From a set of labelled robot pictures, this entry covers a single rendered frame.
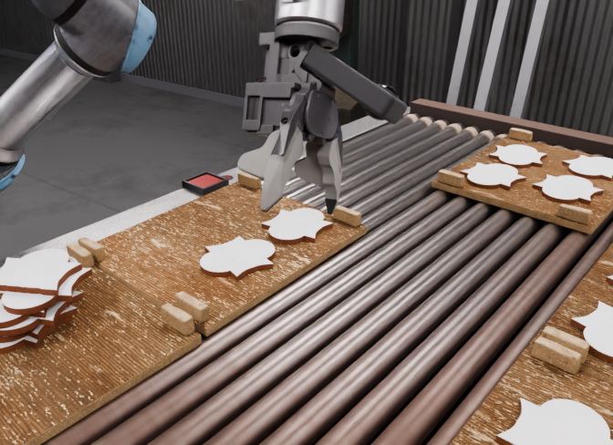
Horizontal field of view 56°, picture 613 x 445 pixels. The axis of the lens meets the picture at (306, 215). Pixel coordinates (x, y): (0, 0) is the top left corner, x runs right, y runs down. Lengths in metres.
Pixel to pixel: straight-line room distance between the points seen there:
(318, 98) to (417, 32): 3.39
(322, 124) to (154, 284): 0.46
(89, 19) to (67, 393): 0.57
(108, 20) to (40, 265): 0.40
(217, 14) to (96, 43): 4.20
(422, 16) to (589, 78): 1.08
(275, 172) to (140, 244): 0.56
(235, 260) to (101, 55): 0.41
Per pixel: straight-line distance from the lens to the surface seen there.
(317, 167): 0.69
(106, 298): 0.96
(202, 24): 5.37
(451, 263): 1.07
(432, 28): 3.95
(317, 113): 0.62
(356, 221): 1.11
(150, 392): 0.81
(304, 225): 1.09
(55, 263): 0.92
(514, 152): 1.54
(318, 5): 0.64
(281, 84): 0.63
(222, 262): 0.99
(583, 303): 0.99
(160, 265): 1.02
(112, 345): 0.86
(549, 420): 0.76
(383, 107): 0.58
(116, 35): 1.04
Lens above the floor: 1.46
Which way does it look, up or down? 27 degrees down
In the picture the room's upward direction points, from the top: straight up
